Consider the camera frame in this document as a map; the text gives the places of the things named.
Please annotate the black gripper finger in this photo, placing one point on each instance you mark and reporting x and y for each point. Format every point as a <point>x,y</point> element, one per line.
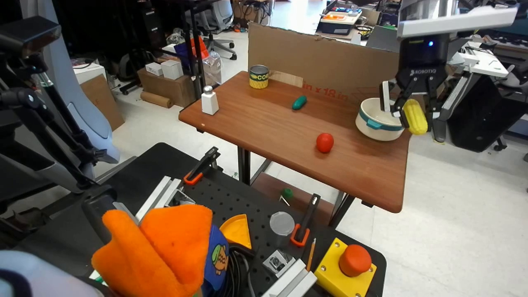
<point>436,108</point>
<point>386,98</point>

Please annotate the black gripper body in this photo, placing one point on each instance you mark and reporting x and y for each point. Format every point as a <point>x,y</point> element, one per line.
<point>421,75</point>

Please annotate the yellow banana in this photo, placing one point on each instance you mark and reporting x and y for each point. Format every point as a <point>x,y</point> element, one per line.
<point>414,116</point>

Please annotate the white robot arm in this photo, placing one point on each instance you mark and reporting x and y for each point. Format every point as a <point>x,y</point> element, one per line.
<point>455,22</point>

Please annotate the white bowl with green band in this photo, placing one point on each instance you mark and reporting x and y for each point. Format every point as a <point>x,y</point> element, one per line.
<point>376,123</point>

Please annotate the black bag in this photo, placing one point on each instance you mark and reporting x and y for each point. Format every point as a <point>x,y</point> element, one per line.
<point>480,116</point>

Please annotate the red toy tomato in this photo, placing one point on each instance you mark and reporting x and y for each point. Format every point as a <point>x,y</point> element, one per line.
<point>323,143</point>

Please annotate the brown cardboard panel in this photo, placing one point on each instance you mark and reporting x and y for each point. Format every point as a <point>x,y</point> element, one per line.
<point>318,59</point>

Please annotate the green toy cucumber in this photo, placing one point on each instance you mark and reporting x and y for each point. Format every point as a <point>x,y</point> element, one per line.
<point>299,103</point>

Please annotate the yellow and green tin can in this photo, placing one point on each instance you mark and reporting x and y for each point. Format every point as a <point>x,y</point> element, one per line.
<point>257,78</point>

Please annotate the brown floor board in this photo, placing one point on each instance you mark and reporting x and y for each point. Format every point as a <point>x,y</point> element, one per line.
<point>290,191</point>

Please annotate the grey round disc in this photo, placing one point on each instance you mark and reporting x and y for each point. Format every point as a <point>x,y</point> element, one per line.
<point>282,224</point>

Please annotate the wooden pencil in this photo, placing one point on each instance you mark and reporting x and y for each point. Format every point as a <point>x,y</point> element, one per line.
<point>310,253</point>

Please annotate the black perforated board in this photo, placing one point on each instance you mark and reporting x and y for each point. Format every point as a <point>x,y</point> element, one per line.
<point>236,192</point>

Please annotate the white salt shaker silver cap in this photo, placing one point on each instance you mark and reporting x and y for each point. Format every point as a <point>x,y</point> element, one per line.
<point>208,103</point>

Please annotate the yellow box with orange button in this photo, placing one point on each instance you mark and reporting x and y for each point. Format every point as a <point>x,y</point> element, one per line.
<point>345,273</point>

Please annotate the black office chair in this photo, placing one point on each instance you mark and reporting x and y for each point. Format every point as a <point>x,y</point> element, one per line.
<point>216,27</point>

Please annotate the white card with black print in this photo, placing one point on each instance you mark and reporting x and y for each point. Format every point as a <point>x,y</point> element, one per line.
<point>277,262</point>

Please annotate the orange wedge block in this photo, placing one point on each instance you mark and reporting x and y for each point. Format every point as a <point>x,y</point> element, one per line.
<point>238,230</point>

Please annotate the silver aluminium profile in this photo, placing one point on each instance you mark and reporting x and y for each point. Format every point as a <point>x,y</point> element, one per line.
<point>290,278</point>
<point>158,197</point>

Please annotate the low brown cardboard box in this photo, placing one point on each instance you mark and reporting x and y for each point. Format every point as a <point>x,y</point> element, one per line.
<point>167,88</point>

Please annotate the orange cloth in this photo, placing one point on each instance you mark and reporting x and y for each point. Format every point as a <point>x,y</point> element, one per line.
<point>158,253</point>

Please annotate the tall brown cardboard box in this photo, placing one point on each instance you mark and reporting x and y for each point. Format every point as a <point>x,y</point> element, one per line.
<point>101,101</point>

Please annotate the grey blue hanging cloth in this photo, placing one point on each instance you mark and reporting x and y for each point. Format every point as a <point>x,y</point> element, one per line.
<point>71,83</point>

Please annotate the black tripod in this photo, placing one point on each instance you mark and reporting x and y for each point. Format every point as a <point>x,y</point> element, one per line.
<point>38,110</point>

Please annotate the black table leg frame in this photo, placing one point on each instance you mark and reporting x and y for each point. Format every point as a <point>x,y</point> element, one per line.
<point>244,166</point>

